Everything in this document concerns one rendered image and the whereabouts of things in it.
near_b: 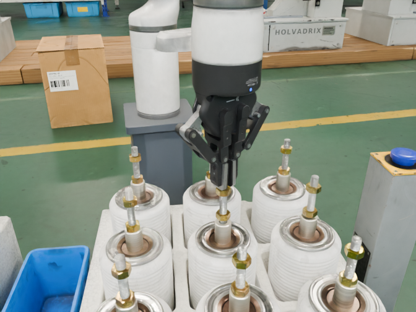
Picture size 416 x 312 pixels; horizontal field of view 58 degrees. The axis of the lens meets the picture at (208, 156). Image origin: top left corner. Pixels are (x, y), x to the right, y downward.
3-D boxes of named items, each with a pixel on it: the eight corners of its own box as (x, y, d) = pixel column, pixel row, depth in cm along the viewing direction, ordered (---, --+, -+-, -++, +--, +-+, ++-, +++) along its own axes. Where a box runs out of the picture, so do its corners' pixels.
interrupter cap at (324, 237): (337, 257, 49) (337, 253, 49) (277, 249, 50) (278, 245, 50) (332, 221, 55) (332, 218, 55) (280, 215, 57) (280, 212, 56)
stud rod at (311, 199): (308, 226, 51) (316, 179, 48) (303, 223, 52) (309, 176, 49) (313, 223, 52) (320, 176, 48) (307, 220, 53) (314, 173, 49)
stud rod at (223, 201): (226, 225, 51) (227, 176, 48) (226, 229, 50) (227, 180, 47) (219, 225, 51) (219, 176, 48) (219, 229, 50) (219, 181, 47)
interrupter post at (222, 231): (222, 249, 50) (222, 229, 49) (210, 240, 52) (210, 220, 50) (234, 241, 52) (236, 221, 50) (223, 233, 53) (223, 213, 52)
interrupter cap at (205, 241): (221, 268, 47) (221, 265, 47) (184, 239, 52) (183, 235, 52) (262, 242, 51) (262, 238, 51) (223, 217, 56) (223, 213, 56)
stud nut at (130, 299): (130, 309, 38) (130, 303, 37) (114, 307, 38) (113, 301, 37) (136, 294, 39) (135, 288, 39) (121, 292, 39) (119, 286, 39)
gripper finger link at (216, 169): (218, 143, 45) (216, 179, 48) (199, 149, 44) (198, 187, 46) (226, 147, 44) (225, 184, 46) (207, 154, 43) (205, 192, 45)
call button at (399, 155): (383, 158, 60) (385, 147, 59) (407, 157, 60) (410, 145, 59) (397, 171, 56) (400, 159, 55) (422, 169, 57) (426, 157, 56)
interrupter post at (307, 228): (315, 241, 52) (319, 222, 50) (297, 239, 52) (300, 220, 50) (314, 230, 54) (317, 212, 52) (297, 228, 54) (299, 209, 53)
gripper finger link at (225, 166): (216, 156, 46) (215, 182, 48) (212, 158, 46) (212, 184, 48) (228, 163, 45) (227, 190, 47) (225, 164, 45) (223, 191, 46)
